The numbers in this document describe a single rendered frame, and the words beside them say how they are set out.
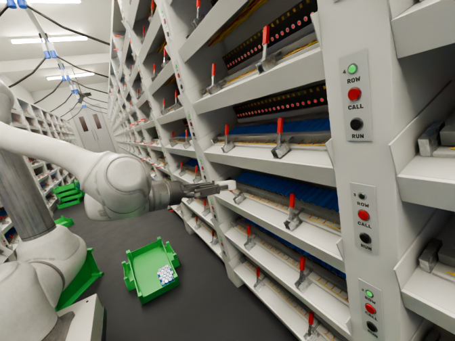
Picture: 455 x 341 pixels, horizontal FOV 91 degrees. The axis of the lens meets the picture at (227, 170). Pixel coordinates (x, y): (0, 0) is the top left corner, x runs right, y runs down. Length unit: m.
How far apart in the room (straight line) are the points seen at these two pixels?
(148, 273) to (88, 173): 1.00
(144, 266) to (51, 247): 0.62
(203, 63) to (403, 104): 0.74
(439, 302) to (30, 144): 0.78
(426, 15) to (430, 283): 0.37
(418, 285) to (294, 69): 0.40
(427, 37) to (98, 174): 0.52
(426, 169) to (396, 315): 0.26
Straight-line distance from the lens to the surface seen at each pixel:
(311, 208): 0.62
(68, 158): 0.56
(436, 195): 0.38
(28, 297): 0.88
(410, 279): 0.50
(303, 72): 0.45
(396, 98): 0.37
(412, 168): 0.39
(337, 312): 0.69
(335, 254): 0.54
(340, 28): 0.40
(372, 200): 0.41
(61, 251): 1.00
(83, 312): 1.04
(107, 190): 0.48
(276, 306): 0.97
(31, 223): 0.99
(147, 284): 1.41
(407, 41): 0.36
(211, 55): 1.00
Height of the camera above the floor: 0.82
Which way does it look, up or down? 14 degrees down
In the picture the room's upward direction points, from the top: 13 degrees counter-clockwise
